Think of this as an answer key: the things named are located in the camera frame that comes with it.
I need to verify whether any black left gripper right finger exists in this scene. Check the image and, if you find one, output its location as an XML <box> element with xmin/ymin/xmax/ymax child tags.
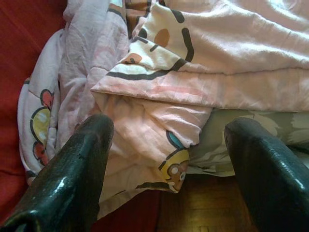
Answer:
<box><xmin>224</xmin><ymin>117</ymin><xmax>309</xmax><ymax>232</ymax></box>

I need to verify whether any pink cartoon print quilt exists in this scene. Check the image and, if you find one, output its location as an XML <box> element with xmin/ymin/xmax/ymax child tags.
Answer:
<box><xmin>17</xmin><ymin>0</ymin><xmax>309</xmax><ymax>219</ymax></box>

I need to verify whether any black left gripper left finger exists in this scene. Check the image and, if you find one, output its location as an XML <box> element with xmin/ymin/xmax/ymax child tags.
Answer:
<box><xmin>0</xmin><ymin>114</ymin><xmax>114</xmax><ymax>232</ymax></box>

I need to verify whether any grey floral bed sheet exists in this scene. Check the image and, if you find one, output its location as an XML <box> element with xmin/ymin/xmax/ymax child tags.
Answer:
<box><xmin>187</xmin><ymin>107</ymin><xmax>309</xmax><ymax>177</ymax></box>

